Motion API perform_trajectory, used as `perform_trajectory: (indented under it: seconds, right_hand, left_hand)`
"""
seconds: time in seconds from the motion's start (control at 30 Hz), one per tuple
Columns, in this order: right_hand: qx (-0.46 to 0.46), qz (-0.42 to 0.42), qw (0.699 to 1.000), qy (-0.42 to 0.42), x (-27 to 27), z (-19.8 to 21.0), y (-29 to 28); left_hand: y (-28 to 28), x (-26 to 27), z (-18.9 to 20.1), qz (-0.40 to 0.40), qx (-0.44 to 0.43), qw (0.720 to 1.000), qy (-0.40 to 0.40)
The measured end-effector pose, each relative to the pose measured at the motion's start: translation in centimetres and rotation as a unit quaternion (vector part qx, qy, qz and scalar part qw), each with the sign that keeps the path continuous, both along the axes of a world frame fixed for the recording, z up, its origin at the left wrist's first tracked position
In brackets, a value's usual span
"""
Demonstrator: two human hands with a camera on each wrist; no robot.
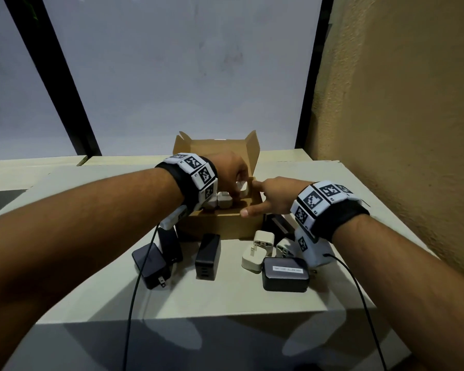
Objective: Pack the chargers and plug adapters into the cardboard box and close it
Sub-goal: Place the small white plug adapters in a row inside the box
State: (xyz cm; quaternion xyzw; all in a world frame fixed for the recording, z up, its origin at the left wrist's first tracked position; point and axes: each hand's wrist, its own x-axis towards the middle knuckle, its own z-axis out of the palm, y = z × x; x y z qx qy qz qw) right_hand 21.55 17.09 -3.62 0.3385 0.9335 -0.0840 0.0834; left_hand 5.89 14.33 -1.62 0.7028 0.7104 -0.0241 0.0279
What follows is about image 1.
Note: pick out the person's right hand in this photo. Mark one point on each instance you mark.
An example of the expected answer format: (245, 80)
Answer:
(284, 198)

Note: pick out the person's left hand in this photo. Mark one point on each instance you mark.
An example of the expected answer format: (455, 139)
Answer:
(230, 169)

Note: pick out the person's right thumb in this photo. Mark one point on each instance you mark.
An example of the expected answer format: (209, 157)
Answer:
(253, 211)

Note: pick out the person's left fingers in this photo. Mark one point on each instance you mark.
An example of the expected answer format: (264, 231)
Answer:
(240, 180)

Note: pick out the brown cardboard box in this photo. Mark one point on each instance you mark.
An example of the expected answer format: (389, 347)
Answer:
(216, 224)

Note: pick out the person's right forearm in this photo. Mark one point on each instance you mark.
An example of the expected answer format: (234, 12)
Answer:
(410, 274)

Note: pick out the person's left forearm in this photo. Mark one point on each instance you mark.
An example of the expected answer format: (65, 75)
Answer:
(81, 235)

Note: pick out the black rectangular charger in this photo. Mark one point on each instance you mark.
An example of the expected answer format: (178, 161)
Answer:
(280, 229)

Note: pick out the cream travel adapter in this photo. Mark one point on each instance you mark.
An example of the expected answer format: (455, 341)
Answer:
(258, 251)

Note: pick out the left marker wristband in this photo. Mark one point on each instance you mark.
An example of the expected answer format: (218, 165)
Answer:
(199, 175)

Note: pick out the marker wristband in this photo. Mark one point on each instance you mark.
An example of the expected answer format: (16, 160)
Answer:
(199, 175)
(321, 206)

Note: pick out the white plug adapter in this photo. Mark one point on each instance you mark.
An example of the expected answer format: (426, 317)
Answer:
(288, 249)

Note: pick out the black multi-port charger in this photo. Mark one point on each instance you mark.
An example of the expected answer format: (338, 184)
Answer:
(208, 256)

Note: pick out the right marker wristband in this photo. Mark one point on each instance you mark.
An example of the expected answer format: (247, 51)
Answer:
(321, 206)

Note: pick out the black charger with white label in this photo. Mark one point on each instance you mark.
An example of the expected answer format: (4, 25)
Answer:
(286, 274)

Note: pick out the black charger block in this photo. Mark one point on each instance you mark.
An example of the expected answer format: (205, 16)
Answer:
(170, 245)

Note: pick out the black charger with prongs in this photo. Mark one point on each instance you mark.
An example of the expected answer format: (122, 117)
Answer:
(150, 264)

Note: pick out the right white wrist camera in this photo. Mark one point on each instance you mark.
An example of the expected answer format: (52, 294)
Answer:
(313, 249)

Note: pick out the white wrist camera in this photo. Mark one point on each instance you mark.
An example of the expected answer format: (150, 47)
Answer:
(313, 249)
(174, 217)

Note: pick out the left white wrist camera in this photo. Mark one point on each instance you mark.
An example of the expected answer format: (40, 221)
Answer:
(174, 217)

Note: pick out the black window frame bar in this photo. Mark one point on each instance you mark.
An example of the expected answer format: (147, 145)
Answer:
(50, 73)
(313, 73)

